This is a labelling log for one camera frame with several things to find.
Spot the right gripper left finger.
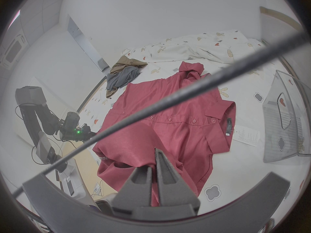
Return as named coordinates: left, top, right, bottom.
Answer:
left=111, top=165, right=153, bottom=215

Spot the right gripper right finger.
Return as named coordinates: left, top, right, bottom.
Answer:
left=155, top=148, right=201, bottom=207

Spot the red shirt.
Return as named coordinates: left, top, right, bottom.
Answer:
left=92, top=61, right=261, bottom=207

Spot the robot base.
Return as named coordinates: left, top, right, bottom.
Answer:
left=55, top=158, right=116, bottom=214

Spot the bed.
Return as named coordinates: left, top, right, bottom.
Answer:
left=78, top=6, right=311, bottom=218

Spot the grey garment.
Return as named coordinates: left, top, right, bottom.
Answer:
left=106, top=66, right=142, bottom=92

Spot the clear plastic box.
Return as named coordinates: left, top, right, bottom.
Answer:
left=262, top=70, right=311, bottom=164

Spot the white wardrobe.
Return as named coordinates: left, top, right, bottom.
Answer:
left=15, top=77, right=71, bottom=155

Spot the brown garment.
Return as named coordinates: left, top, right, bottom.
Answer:
left=106, top=55, right=149, bottom=99

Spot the white printed quilt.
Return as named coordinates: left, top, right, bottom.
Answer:
left=121, top=29, right=264, bottom=65

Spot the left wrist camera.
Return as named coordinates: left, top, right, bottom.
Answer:
left=74, top=123, right=91, bottom=136

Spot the black cable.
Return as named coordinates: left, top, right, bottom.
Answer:
left=12, top=29, right=311, bottom=200

